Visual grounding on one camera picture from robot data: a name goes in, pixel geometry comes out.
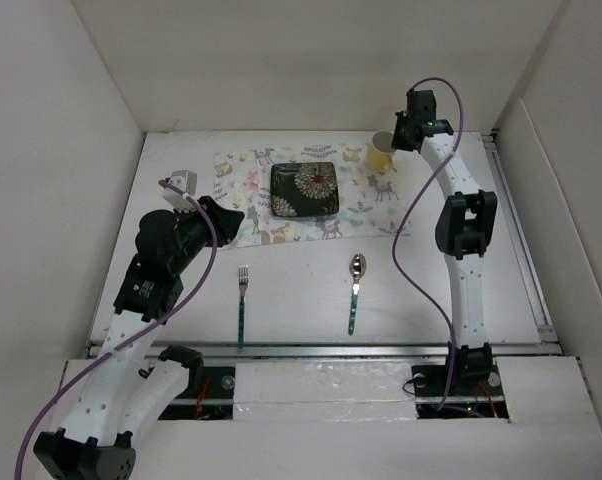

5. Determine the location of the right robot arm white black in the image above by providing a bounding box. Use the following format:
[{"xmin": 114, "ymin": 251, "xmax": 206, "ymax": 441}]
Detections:
[{"xmin": 392, "ymin": 88, "xmax": 498, "ymax": 399}]

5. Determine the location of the purple cable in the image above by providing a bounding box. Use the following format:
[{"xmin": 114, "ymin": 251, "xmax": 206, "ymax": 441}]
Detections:
[
  {"xmin": 13, "ymin": 180, "xmax": 218, "ymax": 480},
  {"xmin": 391, "ymin": 76, "xmax": 466, "ymax": 412}
]

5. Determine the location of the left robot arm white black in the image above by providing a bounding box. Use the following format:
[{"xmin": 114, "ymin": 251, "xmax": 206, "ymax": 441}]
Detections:
[{"xmin": 33, "ymin": 196, "xmax": 245, "ymax": 479}]

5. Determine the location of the spoon with teal handle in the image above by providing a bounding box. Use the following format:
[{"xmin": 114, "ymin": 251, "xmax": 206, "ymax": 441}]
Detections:
[{"xmin": 348, "ymin": 253, "xmax": 367, "ymax": 336}]

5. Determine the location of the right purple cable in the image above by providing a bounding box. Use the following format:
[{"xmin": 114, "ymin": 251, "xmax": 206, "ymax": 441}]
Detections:
[{"xmin": 391, "ymin": 76, "xmax": 466, "ymax": 412}]

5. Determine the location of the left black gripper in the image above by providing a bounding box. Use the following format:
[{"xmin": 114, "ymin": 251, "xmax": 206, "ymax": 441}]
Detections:
[{"xmin": 169, "ymin": 196, "xmax": 243, "ymax": 275}]

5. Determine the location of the aluminium table rail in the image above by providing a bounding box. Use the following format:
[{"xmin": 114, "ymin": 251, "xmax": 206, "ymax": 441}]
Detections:
[{"xmin": 80, "ymin": 341, "xmax": 563, "ymax": 359}]

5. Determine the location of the animal print cloth placemat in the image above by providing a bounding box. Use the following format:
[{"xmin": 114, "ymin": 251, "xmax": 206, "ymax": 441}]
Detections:
[{"xmin": 213, "ymin": 143, "xmax": 409, "ymax": 248}]

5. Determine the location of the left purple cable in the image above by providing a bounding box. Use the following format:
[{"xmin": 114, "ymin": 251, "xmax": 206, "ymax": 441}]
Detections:
[{"xmin": 13, "ymin": 180, "xmax": 218, "ymax": 480}]

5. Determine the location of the fork with teal handle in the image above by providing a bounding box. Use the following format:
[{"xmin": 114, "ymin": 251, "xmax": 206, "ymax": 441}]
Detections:
[{"xmin": 237, "ymin": 265, "xmax": 249, "ymax": 349}]

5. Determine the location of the yellow ceramic mug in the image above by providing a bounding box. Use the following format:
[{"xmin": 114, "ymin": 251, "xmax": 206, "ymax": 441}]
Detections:
[{"xmin": 366, "ymin": 131, "xmax": 396, "ymax": 173}]

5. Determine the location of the black square floral plate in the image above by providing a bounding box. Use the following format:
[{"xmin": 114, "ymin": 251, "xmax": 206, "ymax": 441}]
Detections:
[{"xmin": 270, "ymin": 162, "xmax": 340, "ymax": 219}]

